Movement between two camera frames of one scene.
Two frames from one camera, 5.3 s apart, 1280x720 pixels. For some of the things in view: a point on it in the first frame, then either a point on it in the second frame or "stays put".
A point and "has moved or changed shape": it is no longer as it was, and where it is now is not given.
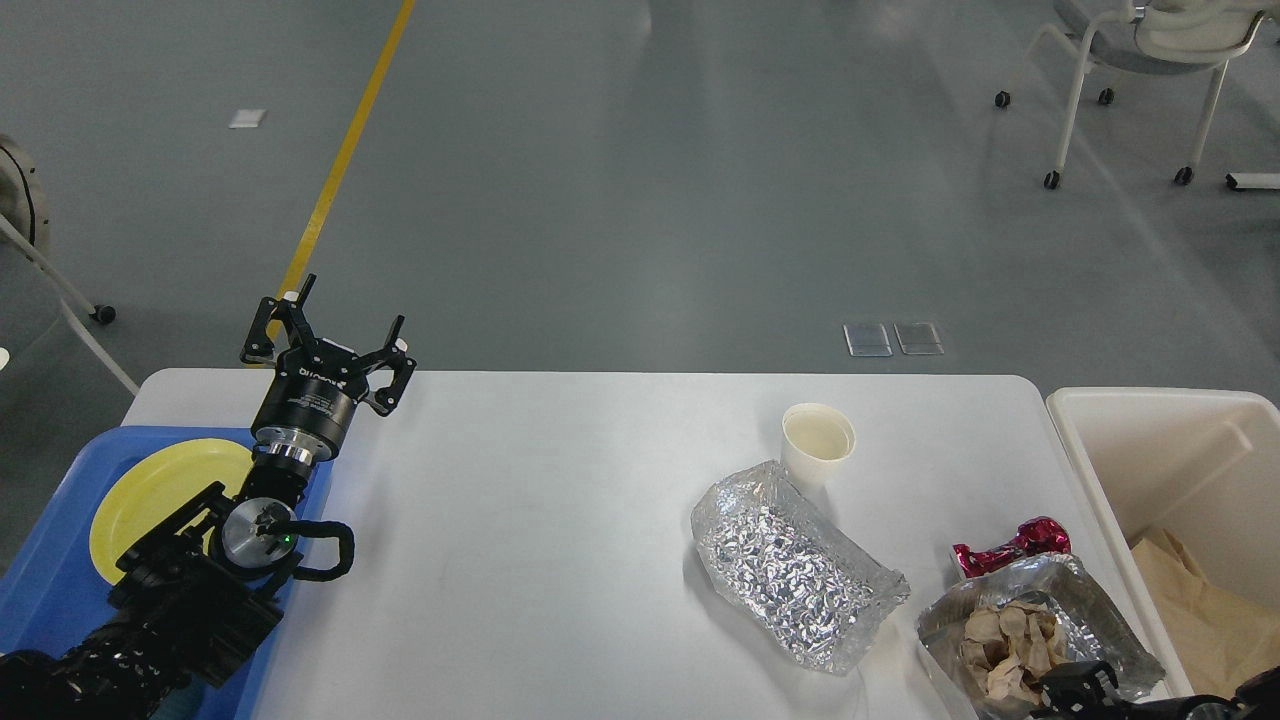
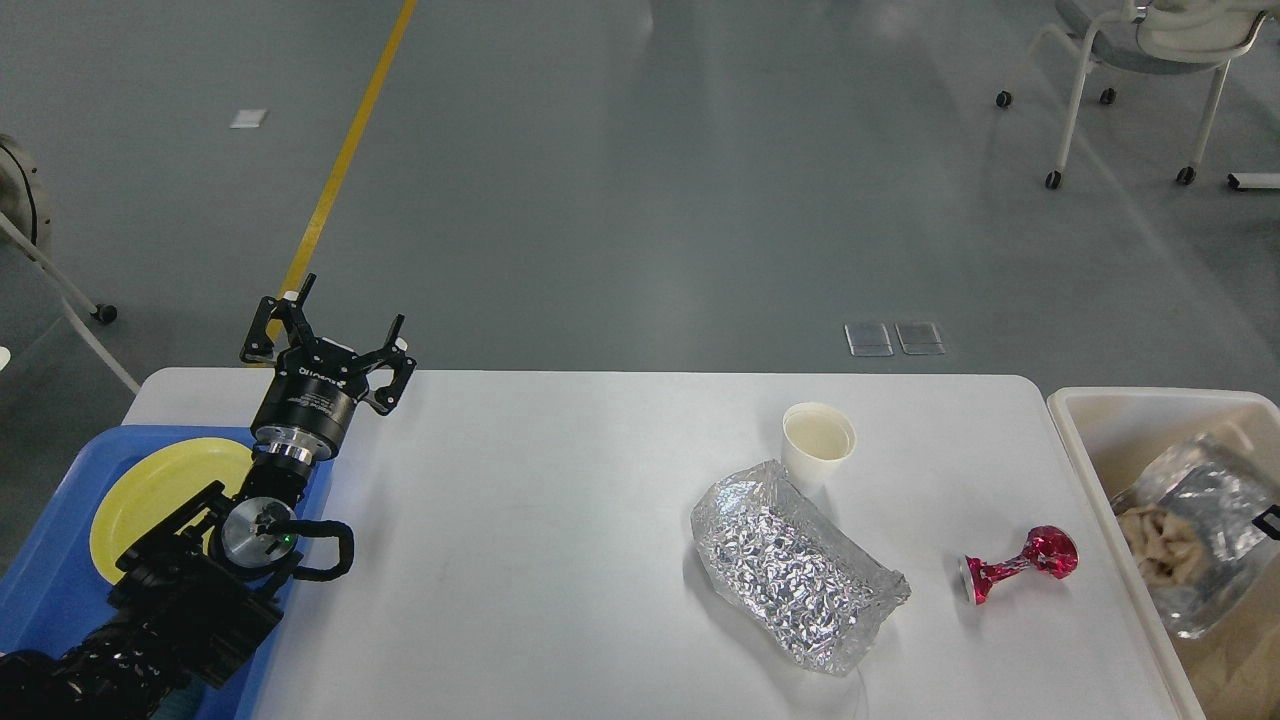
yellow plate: x=154 y=480 stays put
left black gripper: x=309 y=406 stays put
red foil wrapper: x=1036 y=535 has moved or changed shape
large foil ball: x=788 y=573 stays put
